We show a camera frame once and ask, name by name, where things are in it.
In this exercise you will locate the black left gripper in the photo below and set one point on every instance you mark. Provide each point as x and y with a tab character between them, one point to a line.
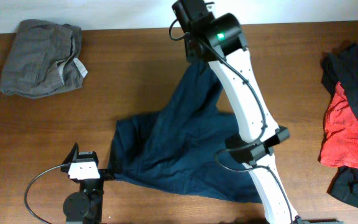
74	151

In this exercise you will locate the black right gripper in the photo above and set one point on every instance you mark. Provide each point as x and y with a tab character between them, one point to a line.
190	56

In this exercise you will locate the dark blue shorts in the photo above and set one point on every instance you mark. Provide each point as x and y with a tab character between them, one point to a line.
181	149

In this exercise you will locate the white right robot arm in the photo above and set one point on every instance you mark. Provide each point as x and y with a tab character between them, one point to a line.
221	42

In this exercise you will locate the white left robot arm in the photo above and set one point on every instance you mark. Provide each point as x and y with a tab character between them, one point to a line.
86	205

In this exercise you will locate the folded grey shorts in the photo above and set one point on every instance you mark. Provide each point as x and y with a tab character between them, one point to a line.
43	60

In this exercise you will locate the red mesh garment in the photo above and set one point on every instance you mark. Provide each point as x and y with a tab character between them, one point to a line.
340	146

